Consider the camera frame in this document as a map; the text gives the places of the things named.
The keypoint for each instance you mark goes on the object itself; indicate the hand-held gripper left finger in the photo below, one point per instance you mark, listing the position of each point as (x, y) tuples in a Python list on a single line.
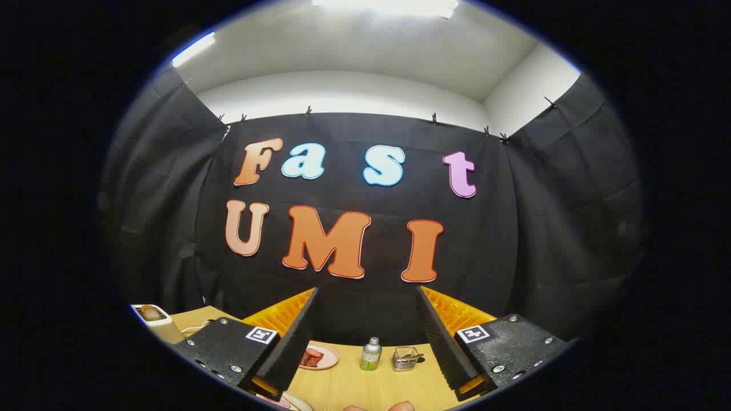
[(294, 354)]

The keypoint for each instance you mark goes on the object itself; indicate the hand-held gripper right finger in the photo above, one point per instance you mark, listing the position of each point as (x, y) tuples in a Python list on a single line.
[(442, 348)]

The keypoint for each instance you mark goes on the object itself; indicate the toasted bread slice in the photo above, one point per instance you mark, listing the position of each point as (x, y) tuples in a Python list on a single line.
[(151, 313)]

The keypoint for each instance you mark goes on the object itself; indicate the brown meat chunk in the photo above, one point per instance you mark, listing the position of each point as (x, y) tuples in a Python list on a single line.
[(313, 359)]

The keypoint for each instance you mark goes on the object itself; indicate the pink round plate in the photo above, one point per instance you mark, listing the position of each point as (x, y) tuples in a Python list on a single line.
[(329, 359)]

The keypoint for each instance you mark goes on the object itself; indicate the grey round plate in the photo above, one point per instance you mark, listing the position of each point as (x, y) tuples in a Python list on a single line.
[(301, 404)]

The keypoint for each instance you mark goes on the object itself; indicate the green label bottle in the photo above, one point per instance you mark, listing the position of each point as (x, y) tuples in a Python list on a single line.
[(370, 359)]

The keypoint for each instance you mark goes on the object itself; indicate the cream toaster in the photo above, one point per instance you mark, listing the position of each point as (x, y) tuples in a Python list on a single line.
[(163, 331)]

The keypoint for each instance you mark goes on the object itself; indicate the row of black cloth clips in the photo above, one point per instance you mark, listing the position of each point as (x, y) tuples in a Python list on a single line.
[(308, 110)]

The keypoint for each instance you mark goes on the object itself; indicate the ceiling light panel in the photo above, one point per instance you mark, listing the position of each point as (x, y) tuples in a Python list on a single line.
[(385, 5)]

